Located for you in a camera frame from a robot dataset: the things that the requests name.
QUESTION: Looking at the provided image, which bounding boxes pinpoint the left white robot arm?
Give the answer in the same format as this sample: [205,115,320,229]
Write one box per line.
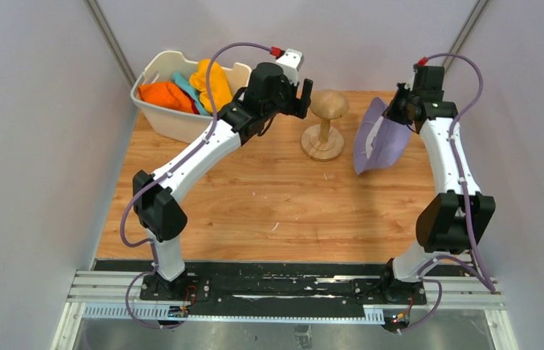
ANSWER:
[133,63,314,301]

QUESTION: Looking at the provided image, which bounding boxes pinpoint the white plastic basket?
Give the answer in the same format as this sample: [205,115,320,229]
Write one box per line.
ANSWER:
[131,50,251,143]

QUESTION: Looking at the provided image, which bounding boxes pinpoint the aluminium frame rail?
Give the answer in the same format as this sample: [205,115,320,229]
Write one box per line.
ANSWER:
[65,271,518,349]

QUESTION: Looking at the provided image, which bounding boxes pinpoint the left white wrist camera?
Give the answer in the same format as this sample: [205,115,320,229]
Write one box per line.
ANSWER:
[275,49,303,86]

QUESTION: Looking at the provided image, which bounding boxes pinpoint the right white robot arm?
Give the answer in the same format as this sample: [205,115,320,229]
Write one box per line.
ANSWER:
[379,63,496,304]

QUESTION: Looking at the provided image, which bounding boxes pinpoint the yellow bucket hat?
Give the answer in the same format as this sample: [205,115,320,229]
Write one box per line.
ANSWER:
[189,58,233,114]

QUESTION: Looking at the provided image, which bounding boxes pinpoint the orange bucket hat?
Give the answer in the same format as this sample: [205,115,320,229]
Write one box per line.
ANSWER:
[137,82,195,113]

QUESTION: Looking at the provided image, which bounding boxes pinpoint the purple bucket hat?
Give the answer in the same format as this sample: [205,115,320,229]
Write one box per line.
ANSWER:
[353,97,411,175]

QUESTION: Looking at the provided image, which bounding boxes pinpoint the wooden hat stand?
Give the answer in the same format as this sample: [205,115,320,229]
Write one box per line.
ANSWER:
[300,89,349,162]

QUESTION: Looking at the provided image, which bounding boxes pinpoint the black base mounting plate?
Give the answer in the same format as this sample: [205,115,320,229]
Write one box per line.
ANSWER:
[93,259,427,320]

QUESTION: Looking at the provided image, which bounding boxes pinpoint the teal bucket hat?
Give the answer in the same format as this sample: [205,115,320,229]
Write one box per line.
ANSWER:
[171,71,210,116]

